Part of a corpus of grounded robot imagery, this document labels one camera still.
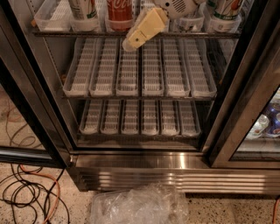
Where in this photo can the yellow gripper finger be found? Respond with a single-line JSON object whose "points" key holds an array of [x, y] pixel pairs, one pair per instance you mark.
{"points": [[149, 23]]}

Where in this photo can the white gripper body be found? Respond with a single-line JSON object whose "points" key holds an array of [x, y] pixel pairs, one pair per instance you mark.
{"points": [[178, 8]]}

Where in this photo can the red coke can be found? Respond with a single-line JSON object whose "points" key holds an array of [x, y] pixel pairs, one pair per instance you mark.
{"points": [[120, 17]]}

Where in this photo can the top shelf tray centre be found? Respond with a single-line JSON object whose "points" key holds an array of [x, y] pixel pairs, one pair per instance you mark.
{"points": [[148, 4]]}

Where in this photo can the white green can right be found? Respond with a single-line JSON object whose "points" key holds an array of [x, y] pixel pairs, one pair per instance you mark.
{"points": [[227, 9]]}

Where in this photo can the stainless steel display fridge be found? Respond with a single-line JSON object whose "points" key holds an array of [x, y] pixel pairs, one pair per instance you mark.
{"points": [[243, 55]]}

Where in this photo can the top shelf tray far left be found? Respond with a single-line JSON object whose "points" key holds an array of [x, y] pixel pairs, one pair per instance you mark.
{"points": [[54, 16]]}

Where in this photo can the blue can behind glass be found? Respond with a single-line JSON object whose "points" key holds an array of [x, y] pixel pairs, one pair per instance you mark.
{"points": [[272, 111]]}

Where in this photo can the white can behind glass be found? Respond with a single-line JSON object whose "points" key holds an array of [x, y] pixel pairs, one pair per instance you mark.
{"points": [[260, 125]]}

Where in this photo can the open fridge glass door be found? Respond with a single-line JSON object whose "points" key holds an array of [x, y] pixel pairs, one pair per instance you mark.
{"points": [[32, 137]]}

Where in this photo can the clear plastic bag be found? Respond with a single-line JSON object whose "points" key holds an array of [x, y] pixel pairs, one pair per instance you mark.
{"points": [[148, 204]]}

